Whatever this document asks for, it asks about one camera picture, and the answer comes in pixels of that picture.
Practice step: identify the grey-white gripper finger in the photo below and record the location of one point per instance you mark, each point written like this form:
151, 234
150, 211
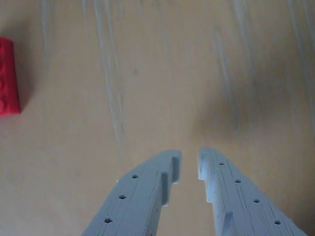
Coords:
137, 201
236, 201

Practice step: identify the red lego block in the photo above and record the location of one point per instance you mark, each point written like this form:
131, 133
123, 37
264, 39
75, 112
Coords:
7, 78

